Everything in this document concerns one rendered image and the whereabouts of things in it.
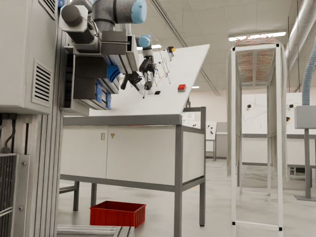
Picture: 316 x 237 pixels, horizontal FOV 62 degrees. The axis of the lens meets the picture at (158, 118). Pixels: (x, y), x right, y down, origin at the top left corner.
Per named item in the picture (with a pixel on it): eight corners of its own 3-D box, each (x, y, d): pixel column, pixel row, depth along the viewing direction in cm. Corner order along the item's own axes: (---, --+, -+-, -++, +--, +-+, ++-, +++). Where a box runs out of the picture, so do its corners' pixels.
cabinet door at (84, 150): (105, 178, 196) (107, 125, 200) (51, 173, 220) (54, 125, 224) (106, 178, 198) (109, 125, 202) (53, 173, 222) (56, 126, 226)
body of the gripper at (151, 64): (157, 70, 206) (155, 54, 203) (152, 72, 199) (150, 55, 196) (148, 71, 209) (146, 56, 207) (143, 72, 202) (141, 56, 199)
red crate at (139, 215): (133, 231, 203) (134, 212, 205) (88, 225, 214) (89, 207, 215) (146, 220, 231) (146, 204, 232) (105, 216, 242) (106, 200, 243)
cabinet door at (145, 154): (173, 185, 172) (175, 125, 176) (105, 178, 196) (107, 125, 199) (175, 185, 174) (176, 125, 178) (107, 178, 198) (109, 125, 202)
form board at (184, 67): (50, 118, 225) (49, 117, 224) (105, 59, 296) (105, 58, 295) (180, 115, 174) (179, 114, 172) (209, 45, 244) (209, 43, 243)
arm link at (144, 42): (133, 47, 185) (135, 47, 195) (149, 47, 184) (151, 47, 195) (133, 35, 183) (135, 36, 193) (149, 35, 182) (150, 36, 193)
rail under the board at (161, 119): (179, 124, 171) (179, 114, 172) (47, 125, 222) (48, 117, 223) (182, 124, 176) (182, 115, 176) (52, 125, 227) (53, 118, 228)
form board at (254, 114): (319, 193, 393) (317, 83, 408) (237, 186, 433) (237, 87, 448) (310, 185, 461) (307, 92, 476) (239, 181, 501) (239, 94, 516)
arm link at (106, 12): (95, 28, 138) (96, 4, 140) (120, 28, 137) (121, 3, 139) (87, 18, 126) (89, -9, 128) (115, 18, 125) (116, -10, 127)
